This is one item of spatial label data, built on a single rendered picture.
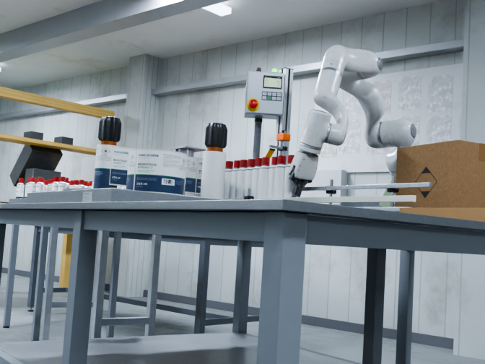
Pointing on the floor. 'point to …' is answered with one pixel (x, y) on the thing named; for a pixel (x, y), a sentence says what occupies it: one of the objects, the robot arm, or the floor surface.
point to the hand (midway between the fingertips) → (297, 191)
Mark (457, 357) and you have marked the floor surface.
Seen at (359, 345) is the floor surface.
